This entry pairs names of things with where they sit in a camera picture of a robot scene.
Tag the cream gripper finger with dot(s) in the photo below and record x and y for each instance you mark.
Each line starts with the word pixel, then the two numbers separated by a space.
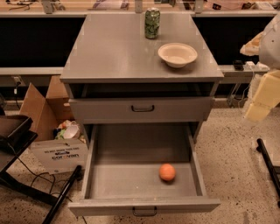
pixel 266 95
pixel 252 47

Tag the orange fruit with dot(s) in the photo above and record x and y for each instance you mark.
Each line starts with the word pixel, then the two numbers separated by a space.
pixel 167 172

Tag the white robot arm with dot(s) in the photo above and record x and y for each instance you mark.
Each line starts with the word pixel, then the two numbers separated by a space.
pixel 269 49

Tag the closed grey upper drawer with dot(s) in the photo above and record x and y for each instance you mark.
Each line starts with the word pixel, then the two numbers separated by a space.
pixel 141 110

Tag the open grey middle drawer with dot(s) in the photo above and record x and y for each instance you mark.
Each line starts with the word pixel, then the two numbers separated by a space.
pixel 122 172

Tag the white power strip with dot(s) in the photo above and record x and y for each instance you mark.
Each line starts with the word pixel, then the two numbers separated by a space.
pixel 258 66

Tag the black small device on ledge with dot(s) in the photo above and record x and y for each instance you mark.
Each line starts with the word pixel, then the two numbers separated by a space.
pixel 238 66

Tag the white paper bowl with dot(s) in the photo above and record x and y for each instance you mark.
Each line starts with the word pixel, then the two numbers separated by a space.
pixel 177 55

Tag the black bar right floor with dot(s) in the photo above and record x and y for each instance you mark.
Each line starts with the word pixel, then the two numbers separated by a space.
pixel 274 171

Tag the green soda can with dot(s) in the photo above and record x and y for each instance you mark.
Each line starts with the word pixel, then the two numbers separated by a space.
pixel 152 23

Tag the grey metal cabinet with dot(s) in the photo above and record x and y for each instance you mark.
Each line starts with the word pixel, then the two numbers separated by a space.
pixel 112 58

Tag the white cup in box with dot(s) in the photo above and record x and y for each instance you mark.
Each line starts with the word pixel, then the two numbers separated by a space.
pixel 72 131

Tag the brown cardboard box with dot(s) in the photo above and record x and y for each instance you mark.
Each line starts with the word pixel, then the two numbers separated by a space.
pixel 47 112

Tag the white printed cardboard flap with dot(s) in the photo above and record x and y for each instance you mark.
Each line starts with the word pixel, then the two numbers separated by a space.
pixel 59 156

